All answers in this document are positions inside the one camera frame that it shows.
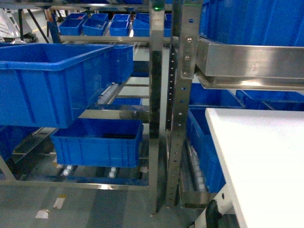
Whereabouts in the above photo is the small blue background bin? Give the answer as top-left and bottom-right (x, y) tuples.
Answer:
(133, 13), (150, 37)
(59, 13), (88, 36)
(83, 13), (109, 36)
(109, 14), (130, 37)

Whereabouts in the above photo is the large blue bin on right shelf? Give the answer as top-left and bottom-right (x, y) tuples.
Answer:
(199, 0), (304, 47)

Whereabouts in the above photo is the blue bin under table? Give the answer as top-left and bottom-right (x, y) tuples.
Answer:
(187, 108), (226, 193)

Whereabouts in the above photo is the blue crate lower left shelf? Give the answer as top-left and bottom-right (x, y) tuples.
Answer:
(51, 119), (143, 168)

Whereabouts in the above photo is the background steel rack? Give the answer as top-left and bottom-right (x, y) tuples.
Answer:
(45, 0), (151, 44)

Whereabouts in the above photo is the large blue plastic bin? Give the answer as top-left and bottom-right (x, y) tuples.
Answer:
(0, 44), (114, 128)

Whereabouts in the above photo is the white table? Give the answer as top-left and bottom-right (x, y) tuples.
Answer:
(195, 108), (304, 228)

